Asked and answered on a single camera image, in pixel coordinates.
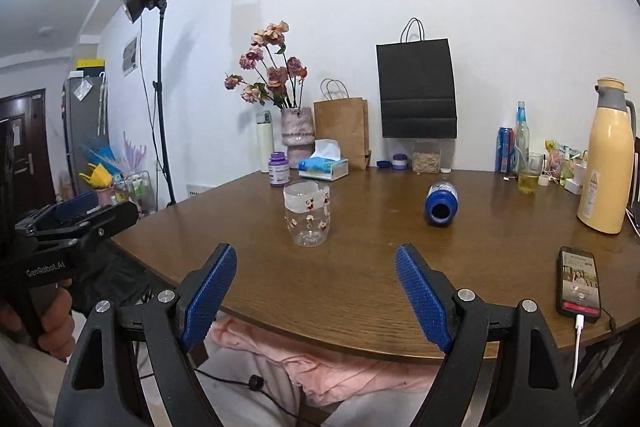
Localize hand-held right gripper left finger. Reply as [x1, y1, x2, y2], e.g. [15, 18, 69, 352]
[52, 243, 238, 427]

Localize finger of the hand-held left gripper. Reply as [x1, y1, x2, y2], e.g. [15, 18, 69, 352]
[54, 191, 100, 223]
[30, 201, 139, 258]

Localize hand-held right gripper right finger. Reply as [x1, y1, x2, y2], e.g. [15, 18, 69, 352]
[395, 243, 581, 427]

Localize clear printed plastic cup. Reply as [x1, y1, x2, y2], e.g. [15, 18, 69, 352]
[283, 181, 332, 248]

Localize person's left hand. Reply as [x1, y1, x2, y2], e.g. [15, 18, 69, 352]
[0, 291, 76, 364]

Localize purple plastic plant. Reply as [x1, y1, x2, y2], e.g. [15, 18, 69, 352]
[122, 132, 148, 172]

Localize dark wooden door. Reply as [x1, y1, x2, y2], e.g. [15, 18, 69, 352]
[0, 89, 56, 215]

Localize grey refrigerator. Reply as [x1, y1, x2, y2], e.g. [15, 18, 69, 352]
[62, 72, 110, 202]

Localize black light stand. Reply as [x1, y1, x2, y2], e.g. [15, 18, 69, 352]
[150, 4, 178, 208]

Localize pink cloth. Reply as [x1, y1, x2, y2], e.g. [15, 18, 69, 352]
[207, 317, 446, 410]

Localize clear food container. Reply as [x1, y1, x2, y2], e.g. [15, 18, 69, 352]
[411, 139, 442, 173]

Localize purple lidded jar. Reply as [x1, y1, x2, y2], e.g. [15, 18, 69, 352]
[268, 151, 290, 186]

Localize glass of yellow drink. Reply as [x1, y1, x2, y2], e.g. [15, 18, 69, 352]
[517, 152, 544, 194]

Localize black smartphone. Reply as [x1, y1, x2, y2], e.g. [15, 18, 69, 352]
[556, 246, 602, 324]

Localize blue tissue box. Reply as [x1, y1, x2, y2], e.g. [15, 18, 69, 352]
[298, 139, 349, 182]

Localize white thermos bottle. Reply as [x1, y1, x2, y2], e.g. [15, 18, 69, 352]
[257, 109, 275, 174]

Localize blue drink can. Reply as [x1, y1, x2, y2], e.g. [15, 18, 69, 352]
[496, 127, 516, 172]

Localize brown paper bag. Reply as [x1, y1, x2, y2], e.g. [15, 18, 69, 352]
[313, 78, 371, 171]

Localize pink white vase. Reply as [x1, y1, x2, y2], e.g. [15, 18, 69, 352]
[280, 107, 316, 162]

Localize glass bottle with blue label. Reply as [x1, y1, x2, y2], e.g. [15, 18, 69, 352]
[514, 101, 531, 175]

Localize colourful snack packets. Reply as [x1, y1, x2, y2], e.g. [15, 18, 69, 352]
[545, 139, 588, 180]

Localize white power adapter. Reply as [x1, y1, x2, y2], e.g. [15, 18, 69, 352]
[565, 157, 591, 195]

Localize black paper bag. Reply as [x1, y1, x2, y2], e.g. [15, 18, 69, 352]
[376, 18, 458, 139]

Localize yellow thermos jug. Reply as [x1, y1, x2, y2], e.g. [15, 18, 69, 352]
[577, 78, 637, 235]

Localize dried pink flowers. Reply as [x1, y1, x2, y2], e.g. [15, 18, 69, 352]
[224, 21, 308, 110]

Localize thin black cable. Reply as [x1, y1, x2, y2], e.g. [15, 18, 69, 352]
[192, 367, 331, 418]

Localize white wall panel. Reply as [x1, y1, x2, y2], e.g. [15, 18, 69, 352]
[122, 37, 139, 78]

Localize white charging cable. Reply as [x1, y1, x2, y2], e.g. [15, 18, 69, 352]
[571, 314, 587, 388]

